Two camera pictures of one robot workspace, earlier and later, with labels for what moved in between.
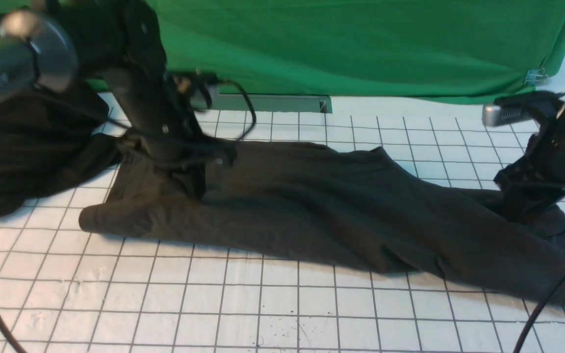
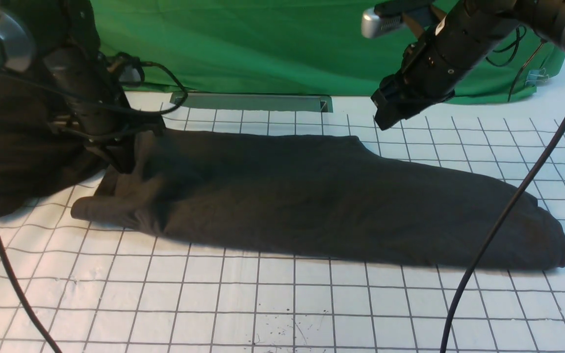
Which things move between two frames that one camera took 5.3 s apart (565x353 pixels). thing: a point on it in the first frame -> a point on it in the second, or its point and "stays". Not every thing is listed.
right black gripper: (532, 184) -> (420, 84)
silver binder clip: (535, 77) stays
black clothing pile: (38, 143) stays
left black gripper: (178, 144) -> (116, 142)
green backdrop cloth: (453, 50) stays
